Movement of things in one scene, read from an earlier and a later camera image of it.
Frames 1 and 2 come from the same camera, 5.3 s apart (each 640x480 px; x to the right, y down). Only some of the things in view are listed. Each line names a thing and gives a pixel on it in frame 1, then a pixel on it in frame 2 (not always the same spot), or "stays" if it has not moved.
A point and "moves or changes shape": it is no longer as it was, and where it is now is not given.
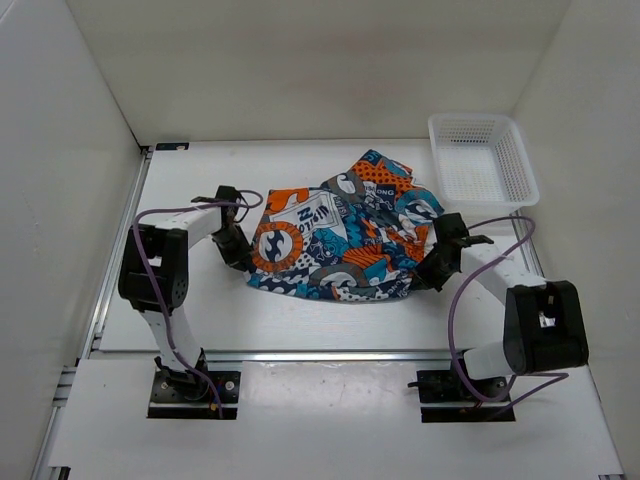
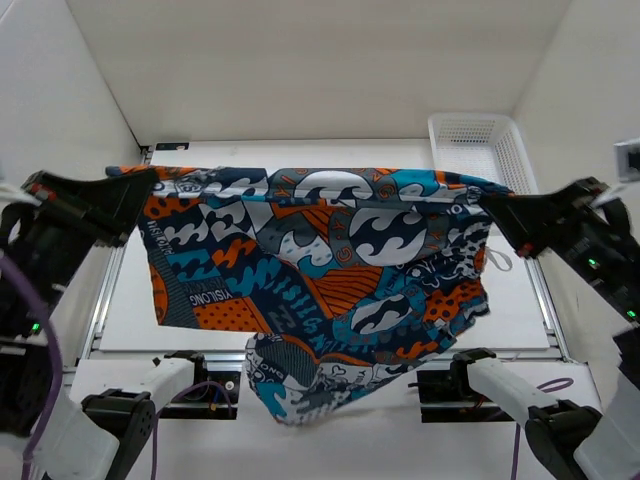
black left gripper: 236,258 → 103,208
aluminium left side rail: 116,260 stays
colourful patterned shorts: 358,236 moves or changes shape
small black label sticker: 171,145 stays
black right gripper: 422,278 → 523,218
